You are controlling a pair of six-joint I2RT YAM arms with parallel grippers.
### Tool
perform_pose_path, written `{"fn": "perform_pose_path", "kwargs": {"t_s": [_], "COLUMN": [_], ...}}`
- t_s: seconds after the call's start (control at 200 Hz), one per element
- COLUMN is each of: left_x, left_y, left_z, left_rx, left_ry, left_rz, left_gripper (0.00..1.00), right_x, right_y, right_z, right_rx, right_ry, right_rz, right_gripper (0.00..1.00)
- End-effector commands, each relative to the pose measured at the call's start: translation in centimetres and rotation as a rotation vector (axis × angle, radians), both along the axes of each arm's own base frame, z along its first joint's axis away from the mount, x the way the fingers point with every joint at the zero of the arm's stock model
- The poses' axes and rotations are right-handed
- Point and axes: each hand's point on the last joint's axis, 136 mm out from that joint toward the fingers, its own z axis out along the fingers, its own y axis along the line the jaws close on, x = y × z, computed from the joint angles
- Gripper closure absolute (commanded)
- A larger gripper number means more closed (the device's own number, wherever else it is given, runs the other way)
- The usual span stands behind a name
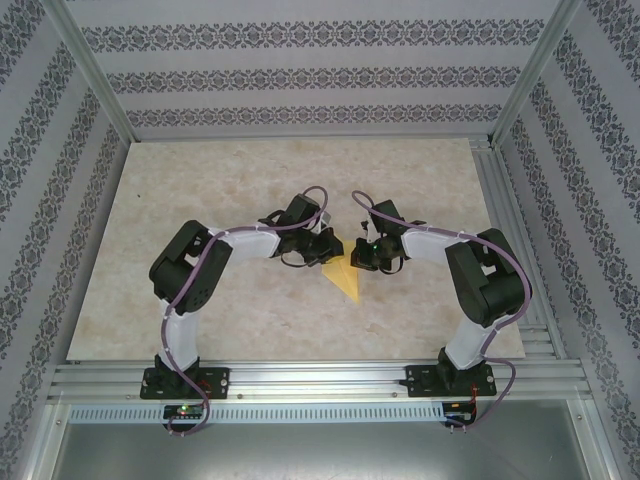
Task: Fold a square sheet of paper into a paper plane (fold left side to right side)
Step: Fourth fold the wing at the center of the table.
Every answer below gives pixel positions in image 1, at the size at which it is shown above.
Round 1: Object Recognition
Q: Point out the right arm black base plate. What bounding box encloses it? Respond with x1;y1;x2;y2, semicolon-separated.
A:
405;363;498;399

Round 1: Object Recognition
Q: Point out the circuit board with green light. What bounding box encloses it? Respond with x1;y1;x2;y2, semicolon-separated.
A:
163;403;205;420

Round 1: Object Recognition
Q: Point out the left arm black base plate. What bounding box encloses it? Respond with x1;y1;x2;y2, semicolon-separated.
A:
141;366;231;401

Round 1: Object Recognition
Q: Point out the yellow paper sheet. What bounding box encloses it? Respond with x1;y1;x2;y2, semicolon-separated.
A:
320;239;362;305

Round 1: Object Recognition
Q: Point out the aluminium frame post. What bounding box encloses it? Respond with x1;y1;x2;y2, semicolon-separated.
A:
489;0;586;149
44;0;136;146

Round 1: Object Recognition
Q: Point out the grey sheet metal panel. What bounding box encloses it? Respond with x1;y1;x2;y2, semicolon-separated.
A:
29;399;616;480

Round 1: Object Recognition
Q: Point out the circuit board with orange part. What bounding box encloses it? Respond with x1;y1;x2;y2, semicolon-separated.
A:
443;401;479;421

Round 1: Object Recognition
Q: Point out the aluminium mounting rail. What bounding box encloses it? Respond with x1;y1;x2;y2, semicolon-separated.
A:
47;360;586;404

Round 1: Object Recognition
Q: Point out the left gripper thin black cable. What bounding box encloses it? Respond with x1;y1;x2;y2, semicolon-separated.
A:
279;252;314;271

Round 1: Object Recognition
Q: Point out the slotted grey cable duct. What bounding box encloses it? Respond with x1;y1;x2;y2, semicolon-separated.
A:
67;402;451;425

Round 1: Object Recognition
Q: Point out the aluminium side rail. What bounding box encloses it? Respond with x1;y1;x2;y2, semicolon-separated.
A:
469;134;566;361

